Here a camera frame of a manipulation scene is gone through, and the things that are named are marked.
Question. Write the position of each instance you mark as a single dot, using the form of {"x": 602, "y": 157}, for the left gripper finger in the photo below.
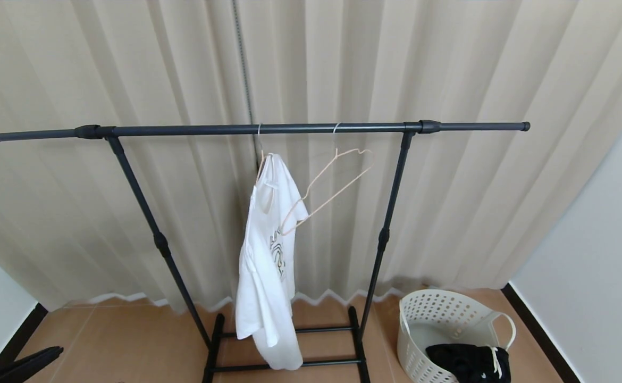
{"x": 29, "y": 367}

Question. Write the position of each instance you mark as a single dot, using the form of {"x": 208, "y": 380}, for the white printed t-shirt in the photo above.
{"x": 263, "y": 298}

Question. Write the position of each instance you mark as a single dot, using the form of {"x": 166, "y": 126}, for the pink clothes hanger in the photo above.
{"x": 327, "y": 202}
{"x": 261, "y": 165}

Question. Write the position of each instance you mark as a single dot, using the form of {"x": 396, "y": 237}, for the black garment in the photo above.
{"x": 465, "y": 364}

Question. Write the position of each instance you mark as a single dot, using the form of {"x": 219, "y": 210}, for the black clothes rack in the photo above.
{"x": 183, "y": 129}

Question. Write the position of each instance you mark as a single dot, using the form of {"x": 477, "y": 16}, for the white laundry basket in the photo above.
{"x": 438, "y": 314}

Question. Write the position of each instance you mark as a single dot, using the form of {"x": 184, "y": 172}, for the beige curtain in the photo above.
{"x": 130, "y": 64}

